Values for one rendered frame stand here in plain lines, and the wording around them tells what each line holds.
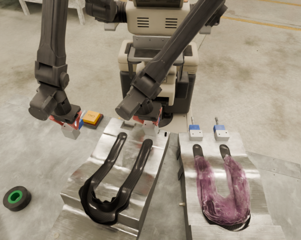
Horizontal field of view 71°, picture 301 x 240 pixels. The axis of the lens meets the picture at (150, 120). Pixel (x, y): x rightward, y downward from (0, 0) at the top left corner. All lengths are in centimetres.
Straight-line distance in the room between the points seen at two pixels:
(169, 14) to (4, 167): 93
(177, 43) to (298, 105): 227
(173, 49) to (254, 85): 225
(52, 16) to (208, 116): 182
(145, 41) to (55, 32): 51
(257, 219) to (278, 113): 183
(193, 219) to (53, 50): 64
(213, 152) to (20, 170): 77
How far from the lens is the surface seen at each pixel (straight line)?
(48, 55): 65
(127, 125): 93
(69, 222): 78
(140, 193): 70
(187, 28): 56
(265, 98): 263
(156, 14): 101
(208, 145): 90
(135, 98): 64
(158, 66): 59
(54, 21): 63
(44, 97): 68
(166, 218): 80
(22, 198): 90
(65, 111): 77
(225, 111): 231
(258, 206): 81
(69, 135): 87
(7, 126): 121
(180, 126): 170
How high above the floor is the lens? 157
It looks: 48 degrees down
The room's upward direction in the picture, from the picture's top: straight up
